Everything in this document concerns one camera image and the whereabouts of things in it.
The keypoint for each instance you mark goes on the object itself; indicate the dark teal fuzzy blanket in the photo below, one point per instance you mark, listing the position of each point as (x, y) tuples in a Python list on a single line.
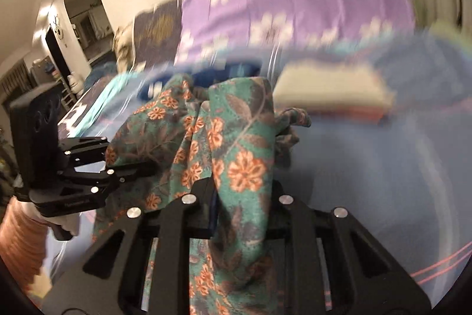
[(101, 75)]

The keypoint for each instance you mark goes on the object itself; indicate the dark tree print cushion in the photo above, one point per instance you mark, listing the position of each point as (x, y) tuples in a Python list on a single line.
[(158, 31)]

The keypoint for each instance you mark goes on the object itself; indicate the white wall decoration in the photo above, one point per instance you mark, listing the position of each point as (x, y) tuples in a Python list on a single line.
[(59, 31)]

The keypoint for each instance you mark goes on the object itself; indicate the green pillow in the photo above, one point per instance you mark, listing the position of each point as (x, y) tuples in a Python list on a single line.
[(450, 32)]

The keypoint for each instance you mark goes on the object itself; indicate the beige crumpled clothing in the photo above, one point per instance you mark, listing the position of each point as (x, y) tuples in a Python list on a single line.
[(123, 45)]

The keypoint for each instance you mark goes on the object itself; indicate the teal floral shirt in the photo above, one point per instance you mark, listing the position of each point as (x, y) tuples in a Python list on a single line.
[(236, 160)]

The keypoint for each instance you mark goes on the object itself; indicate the navy star print garment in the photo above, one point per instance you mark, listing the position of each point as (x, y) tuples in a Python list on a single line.
[(236, 71)]

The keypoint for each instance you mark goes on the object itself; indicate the purple floral pillow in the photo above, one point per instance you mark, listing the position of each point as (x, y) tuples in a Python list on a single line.
[(295, 8)]

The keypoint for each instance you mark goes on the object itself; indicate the dark deer print blanket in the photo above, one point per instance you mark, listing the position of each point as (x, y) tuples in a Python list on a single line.
[(72, 119)]

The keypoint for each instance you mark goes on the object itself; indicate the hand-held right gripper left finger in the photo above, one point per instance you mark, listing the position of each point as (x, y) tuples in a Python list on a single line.
[(211, 211)]

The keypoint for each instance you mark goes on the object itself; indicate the white cat figurine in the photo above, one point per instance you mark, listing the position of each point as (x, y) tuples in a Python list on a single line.
[(75, 83)]

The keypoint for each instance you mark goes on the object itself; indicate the beige folded cloth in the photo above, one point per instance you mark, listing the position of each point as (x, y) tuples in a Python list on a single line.
[(332, 86)]

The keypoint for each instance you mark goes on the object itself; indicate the pink folded cloth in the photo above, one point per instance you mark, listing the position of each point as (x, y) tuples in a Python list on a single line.
[(350, 114)]

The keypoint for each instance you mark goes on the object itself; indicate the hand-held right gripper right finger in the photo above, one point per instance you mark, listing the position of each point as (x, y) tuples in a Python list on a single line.
[(291, 222)]

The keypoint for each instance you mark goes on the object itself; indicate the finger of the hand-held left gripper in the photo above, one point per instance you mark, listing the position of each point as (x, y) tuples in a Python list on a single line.
[(84, 149), (121, 174)]

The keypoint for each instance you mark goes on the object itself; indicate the person's left forearm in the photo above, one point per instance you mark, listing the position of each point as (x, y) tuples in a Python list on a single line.
[(18, 241)]

